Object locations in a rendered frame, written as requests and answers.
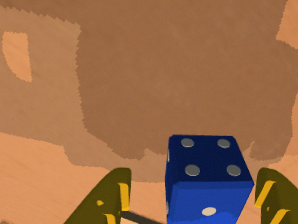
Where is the blue die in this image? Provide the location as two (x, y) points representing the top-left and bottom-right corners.
(165, 135), (255, 224)

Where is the tan flat mat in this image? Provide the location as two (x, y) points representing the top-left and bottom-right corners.
(120, 211), (161, 224)

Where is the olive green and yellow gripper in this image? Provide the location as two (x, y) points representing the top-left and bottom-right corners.
(63, 167), (298, 224)

